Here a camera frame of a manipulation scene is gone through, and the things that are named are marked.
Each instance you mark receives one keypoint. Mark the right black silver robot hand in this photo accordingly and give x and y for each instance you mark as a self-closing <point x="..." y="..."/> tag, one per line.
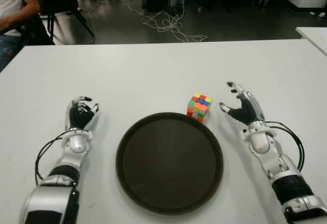
<point x="246" y="111"/>

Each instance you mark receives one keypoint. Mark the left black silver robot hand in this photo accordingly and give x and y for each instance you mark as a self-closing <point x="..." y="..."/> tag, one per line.
<point x="78" y="117"/>

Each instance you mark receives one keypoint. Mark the multicoloured Rubik's cube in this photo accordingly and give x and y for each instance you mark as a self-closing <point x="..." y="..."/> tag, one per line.
<point x="199" y="108"/>

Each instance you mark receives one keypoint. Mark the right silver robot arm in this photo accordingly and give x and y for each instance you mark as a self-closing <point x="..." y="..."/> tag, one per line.
<point x="260" y="145"/>

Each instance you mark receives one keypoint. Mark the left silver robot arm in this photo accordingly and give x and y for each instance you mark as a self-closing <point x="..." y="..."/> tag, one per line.
<point x="74" y="147"/>

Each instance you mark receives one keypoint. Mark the dark brown round plate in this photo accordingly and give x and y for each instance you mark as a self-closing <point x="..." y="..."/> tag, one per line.
<point x="169" y="162"/>

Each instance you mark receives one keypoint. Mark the white side table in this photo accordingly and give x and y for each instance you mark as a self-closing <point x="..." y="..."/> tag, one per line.
<point x="314" y="36"/>

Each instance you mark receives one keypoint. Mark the black office chair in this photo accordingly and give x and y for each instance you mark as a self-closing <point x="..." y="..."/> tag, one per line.
<point x="61" y="2"/>

